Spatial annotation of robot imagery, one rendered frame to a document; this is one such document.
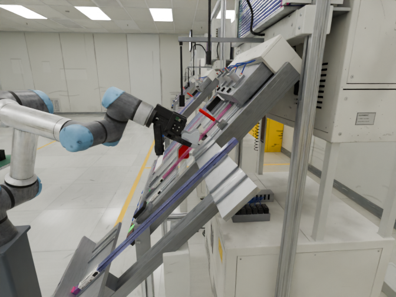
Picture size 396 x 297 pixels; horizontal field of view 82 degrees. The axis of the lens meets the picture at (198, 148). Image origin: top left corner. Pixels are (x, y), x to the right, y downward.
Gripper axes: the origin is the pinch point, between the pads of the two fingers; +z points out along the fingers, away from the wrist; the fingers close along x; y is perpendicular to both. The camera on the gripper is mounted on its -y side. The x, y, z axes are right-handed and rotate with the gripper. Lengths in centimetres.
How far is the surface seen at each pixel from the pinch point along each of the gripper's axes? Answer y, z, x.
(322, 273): -21, 64, -10
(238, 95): 21.8, 1.6, -6.0
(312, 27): 45.4, 8.3, -13.9
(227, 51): 59, 8, 134
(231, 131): 11.1, 4.2, -10.0
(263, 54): 35.1, 1.8, -8.0
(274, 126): 28, 162, 305
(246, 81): 26.4, 1.6, -6.0
